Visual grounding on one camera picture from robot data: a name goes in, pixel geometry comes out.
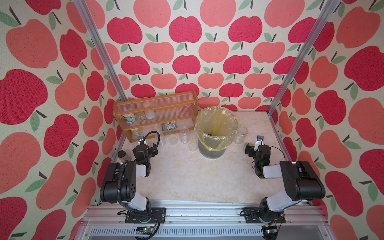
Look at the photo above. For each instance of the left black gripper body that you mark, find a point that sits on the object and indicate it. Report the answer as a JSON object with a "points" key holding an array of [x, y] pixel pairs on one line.
{"points": [[147, 159]]}

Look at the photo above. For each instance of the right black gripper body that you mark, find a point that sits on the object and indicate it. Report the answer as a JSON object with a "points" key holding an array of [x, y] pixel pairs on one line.
{"points": [[252, 154]]}

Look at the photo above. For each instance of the glass jar with mung beans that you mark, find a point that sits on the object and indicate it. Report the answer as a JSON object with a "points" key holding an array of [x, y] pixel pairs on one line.
{"points": [[241, 135]]}

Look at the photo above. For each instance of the short clear jar with beans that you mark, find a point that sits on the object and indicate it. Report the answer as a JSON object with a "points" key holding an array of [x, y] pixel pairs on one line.
{"points": [[184, 135]]}

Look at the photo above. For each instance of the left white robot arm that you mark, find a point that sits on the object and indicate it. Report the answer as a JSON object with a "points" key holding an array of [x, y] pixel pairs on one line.
{"points": [[120, 183]]}

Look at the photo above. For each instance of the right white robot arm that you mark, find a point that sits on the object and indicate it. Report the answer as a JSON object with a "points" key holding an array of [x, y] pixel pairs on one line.
{"points": [[301, 183]]}

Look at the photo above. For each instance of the yellow can on shelf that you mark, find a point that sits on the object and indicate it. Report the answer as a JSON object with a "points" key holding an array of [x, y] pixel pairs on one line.
{"points": [[136, 132]]}

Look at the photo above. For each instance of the white printed cup on shelf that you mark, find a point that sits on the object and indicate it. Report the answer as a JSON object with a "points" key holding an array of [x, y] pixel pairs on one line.
{"points": [[129, 118]]}

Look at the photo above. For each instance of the white bottle on shelf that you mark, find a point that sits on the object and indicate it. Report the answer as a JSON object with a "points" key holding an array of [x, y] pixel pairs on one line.
{"points": [[150, 114]]}

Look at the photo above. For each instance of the orange wooden shelf rack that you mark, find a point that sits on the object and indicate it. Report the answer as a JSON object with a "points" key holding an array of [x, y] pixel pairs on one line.
{"points": [[181, 108]]}

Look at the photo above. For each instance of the green packet on shelf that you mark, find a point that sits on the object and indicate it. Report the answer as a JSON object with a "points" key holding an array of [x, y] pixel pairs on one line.
{"points": [[169, 126]]}

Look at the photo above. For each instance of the grey bin with yellow bag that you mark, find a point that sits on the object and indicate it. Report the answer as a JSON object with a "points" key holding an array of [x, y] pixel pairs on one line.
{"points": [[216, 129]]}

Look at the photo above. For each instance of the small circuit board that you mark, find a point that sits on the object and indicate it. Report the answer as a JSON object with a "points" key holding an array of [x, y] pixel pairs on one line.
{"points": [[144, 230]]}

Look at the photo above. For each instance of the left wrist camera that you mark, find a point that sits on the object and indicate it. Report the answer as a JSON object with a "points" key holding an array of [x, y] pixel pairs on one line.
{"points": [[141, 140]]}

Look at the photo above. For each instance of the dark lid jar by wall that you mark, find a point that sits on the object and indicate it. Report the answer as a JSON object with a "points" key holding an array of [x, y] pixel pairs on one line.
{"points": [[123, 156]]}

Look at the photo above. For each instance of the left aluminium frame post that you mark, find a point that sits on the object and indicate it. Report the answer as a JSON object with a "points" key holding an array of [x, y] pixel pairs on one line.
{"points": [[90, 24]]}

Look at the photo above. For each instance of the aluminium frame post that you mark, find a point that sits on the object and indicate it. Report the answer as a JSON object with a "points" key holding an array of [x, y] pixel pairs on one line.
{"points": [[325, 14], [90, 24]]}

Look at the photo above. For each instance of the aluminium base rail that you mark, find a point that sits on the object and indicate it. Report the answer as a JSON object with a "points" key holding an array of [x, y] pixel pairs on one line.
{"points": [[204, 221]]}

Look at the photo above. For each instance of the right aluminium frame post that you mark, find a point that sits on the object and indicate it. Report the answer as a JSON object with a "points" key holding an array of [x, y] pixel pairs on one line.
{"points": [[325, 14]]}

